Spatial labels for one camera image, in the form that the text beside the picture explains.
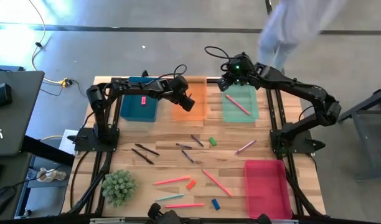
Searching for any black rounded object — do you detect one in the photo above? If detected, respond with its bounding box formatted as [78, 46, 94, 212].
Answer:
[148, 202, 182, 224]

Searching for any dark side desk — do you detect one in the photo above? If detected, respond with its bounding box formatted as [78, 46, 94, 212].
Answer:
[0, 135, 75, 218]

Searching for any green artificial plant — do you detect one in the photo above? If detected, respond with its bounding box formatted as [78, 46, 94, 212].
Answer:
[101, 169, 138, 207]

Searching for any teal translucent plastic bin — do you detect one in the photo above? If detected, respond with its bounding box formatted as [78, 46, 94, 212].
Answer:
[222, 77, 260, 124]

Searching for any red translucent plastic bin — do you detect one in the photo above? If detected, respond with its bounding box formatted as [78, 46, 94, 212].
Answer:
[243, 159, 293, 220]

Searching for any grey metal cart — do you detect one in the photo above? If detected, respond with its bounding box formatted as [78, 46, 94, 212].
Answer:
[334, 86, 381, 182]

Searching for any black aluminium table frame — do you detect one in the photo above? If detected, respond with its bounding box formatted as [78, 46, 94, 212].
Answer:
[65, 70, 327, 218]

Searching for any grey laptop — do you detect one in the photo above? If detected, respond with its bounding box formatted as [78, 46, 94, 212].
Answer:
[0, 70, 45, 157]

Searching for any teal pen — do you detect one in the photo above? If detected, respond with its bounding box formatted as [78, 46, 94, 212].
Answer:
[155, 194, 186, 202]

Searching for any person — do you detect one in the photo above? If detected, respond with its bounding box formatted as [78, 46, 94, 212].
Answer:
[258, 0, 349, 72]

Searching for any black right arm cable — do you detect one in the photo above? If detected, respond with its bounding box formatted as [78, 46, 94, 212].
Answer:
[204, 45, 241, 62]

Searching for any purple pen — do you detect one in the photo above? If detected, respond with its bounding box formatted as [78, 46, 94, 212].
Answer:
[235, 139, 257, 156]

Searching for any white paper sheet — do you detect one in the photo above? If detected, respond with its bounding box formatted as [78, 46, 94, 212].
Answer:
[59, 129, 79, 156]

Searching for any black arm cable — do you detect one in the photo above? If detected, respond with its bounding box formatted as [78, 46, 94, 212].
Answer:
[204, 45, 241, 62]
[146, 63, 188, 82]

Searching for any blue plastic bin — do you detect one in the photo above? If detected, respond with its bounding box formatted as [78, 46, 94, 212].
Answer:
[120, 77, 161, 123]

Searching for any orange translucent plastic bin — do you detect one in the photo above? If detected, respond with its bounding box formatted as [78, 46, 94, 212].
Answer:
[172, 76, 208, 122]

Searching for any black box device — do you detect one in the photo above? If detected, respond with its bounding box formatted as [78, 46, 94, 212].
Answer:
[0, 83, 13, 110]

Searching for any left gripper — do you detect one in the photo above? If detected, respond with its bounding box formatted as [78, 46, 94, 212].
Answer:
[171, 85, 196, 112]

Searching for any white figurine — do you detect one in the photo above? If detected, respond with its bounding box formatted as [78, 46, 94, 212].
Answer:
[36, 167, 67, 183]

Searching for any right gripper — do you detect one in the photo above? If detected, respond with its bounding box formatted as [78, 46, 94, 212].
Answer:
[217, 52, 255, 92]

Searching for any white floor cable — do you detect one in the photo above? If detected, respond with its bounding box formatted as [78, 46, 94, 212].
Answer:
[27, 0, 67, 85]

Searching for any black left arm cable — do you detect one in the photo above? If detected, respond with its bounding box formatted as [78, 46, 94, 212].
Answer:
[146, 63, 188, 82]

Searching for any black pen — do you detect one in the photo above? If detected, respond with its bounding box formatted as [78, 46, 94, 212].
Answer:
[134, 143, 161, 156]

